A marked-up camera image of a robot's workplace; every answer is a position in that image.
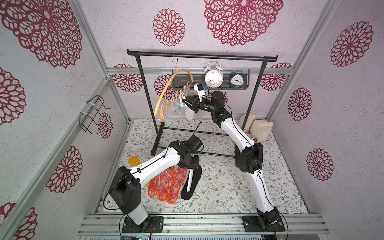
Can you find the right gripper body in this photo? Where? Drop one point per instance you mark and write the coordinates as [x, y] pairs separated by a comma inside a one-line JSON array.
[[195, 103]]

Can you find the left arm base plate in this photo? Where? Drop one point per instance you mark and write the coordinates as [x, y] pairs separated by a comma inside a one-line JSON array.
[[150, 225]]

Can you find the black wire wall hook rack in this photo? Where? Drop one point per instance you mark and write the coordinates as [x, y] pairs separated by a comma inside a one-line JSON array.
[[87, 118]]

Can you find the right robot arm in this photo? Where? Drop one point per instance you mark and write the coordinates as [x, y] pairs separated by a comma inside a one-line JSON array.
[[249, 153]]

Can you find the orange clip hanger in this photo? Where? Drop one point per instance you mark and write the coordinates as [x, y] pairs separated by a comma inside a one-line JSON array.
[[170, 98]]

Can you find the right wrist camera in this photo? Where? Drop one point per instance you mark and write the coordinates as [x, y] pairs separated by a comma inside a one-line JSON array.
[[201, 91]]

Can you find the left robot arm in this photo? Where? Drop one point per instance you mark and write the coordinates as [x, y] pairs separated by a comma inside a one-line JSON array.
[[126, 186]]

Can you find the orange trimmed white insole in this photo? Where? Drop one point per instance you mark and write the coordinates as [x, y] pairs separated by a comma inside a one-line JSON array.
[[176, 184]]

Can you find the white alarm clock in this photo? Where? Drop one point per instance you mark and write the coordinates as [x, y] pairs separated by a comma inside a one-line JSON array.
[[214, 76]]

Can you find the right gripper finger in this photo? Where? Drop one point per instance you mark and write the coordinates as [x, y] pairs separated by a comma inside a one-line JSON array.
[[191, 104], [192, 99]]

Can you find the black wall shelf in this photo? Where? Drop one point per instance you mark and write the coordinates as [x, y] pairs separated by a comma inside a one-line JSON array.
[[199, 79]]

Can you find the white grey insole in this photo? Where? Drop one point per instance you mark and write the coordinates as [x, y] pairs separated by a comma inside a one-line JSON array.
[[189, 113]]

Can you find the aluminium front rail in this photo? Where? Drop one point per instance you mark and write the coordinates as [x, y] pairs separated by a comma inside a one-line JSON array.
[[205, 224]]

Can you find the black clothes rack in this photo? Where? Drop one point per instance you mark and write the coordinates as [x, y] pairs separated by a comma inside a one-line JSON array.
[[263, 60]]

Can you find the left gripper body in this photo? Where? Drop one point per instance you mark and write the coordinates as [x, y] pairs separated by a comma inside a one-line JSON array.
[[193, 163]]

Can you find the dark green alarm clock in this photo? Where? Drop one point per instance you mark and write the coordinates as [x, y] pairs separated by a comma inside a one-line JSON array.
[[237, 80]]

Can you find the yellow shoe insole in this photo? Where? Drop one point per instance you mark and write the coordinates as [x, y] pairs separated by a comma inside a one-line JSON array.
[[134, 161]]

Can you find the cream plush toy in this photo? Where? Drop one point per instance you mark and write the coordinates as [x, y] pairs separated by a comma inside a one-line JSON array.
[[258, 129]]

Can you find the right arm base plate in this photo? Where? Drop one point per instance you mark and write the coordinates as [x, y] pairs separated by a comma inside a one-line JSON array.
[[261, 224]]

